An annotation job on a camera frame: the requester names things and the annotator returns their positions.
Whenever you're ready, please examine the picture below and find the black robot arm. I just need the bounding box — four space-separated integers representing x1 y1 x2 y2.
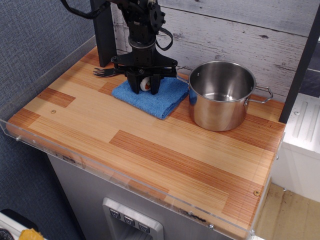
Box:
111 0 178 95

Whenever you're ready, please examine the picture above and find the black right frame post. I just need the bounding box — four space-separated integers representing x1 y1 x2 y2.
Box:
278 6 320 124

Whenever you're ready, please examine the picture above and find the black left frame post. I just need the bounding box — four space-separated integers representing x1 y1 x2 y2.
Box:
93 7 117 68

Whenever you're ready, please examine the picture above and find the yellow object at corner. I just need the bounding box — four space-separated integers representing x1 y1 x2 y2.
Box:
18 228 44 240

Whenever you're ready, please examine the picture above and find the clear acrylic table guard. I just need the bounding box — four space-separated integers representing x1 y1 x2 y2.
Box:
0 36 285 240

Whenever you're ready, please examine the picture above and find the grey cabinet with dispenser panel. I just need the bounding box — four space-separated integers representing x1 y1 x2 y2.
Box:
46 152 236 240

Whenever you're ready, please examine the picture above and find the black frame post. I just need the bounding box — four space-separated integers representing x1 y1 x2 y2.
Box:
93 7 117 68
278 6 320 124

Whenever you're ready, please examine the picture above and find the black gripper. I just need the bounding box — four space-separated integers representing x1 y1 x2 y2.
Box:
111 46 178 95

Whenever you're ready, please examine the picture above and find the blue folded towel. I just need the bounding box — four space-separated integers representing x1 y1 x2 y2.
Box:
111 77 189 120

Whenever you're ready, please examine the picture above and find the fork with blue handle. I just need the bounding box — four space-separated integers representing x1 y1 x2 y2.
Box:
93 68 117 78

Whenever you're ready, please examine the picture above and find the stainless steel pot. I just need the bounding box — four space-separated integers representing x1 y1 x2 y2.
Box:
177 60 273 132

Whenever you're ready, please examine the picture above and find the white toy sink unit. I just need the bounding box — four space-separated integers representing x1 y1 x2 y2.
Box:
271 93 320 202

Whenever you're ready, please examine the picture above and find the plush sushi roll toy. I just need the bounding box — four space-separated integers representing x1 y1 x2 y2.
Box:
140 77 151 92

